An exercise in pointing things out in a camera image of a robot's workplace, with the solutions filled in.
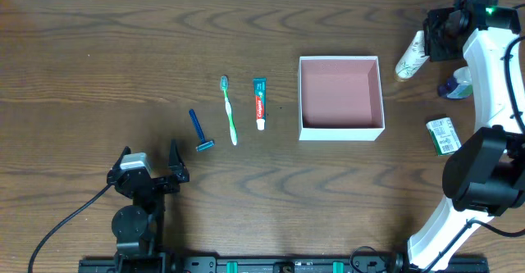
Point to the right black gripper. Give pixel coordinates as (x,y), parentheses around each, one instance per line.
(435,35)

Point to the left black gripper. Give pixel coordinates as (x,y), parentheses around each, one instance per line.
(155,184)

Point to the white floral lotion tube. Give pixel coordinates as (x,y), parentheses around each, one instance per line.
(413,58)

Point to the clear pump bottle blue liquid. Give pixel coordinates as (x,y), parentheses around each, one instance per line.
(458,86)

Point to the green white soap box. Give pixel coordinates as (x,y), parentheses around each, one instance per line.
(443,136)

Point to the green white toothbrush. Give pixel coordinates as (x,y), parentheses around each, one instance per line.
(224,83)

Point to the Colgate toothpaste tube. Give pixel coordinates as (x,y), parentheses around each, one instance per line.
(259,85)

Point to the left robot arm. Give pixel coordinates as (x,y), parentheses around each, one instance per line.
(138,227)

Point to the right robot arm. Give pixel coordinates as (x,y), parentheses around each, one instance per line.
(485,176)

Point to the blue disposable razor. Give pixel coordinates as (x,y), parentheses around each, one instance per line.
(204,144)

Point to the white box pink interior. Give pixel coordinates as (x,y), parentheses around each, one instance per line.
(340,98)

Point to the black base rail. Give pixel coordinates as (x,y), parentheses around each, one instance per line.
(362,262)

